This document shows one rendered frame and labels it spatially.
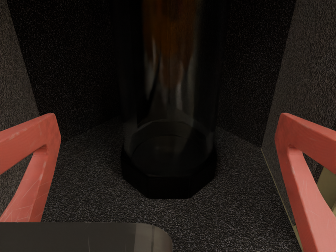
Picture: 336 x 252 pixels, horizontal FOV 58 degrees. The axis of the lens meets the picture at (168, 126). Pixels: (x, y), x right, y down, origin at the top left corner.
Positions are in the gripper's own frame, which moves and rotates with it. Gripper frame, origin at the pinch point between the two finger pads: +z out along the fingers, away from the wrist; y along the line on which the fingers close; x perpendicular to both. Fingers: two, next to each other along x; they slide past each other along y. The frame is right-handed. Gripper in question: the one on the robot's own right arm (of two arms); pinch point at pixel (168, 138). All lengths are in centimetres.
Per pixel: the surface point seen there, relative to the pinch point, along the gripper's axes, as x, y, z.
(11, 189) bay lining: 12.4, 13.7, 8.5
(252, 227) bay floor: 15.3, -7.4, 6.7
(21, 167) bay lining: 12.2, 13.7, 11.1
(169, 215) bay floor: 15.3, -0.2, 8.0
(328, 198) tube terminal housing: 11.7, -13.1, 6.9
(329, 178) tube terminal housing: 9.3, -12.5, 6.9
